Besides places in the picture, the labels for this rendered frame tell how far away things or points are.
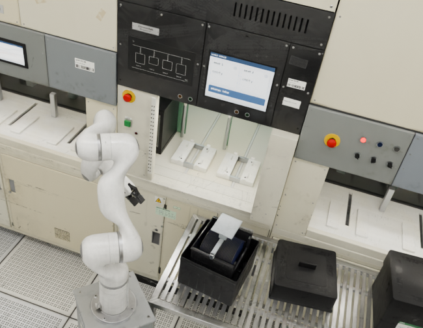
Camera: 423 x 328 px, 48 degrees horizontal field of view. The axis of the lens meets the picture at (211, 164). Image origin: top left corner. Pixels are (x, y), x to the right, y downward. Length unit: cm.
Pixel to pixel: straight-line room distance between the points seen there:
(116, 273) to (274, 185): 83
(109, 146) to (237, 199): 98
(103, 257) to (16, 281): 150
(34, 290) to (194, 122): 143
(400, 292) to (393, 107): 77
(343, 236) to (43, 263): 191
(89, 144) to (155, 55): 60
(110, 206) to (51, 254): 163
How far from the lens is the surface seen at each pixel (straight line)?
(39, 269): 331
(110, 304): 207
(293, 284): 222
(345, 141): 212
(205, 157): 271
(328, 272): 233
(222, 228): 205
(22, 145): 288
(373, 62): 197
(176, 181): 257
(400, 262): 231
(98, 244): 183
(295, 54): 197
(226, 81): 208
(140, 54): 218
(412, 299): 219
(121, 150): 175
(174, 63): 213
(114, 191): 178
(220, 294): 217
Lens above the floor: 254
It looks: 38 degrees down
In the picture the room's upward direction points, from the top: 9 degrees clockwise
